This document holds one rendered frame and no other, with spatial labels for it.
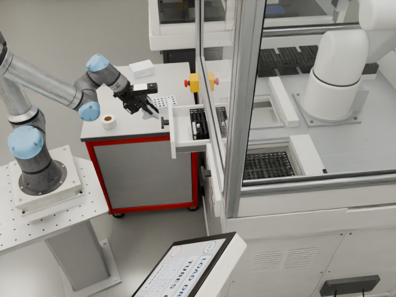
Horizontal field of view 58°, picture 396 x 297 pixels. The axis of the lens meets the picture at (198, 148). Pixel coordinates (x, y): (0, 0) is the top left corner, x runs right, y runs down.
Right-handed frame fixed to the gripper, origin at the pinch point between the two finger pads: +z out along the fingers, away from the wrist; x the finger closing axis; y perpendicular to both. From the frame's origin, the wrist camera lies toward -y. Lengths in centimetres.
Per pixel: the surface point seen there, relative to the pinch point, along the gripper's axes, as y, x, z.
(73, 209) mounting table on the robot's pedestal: 41, 32, -5
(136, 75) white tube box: 20, -57, 7
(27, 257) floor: 126, 8, 29
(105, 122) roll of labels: 31.0, -15.5, -2.2
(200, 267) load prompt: -19, 81, -11
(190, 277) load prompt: -17, 83, -12
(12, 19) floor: 200, -314, -24
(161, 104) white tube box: 8.5, -26.7, 13.9
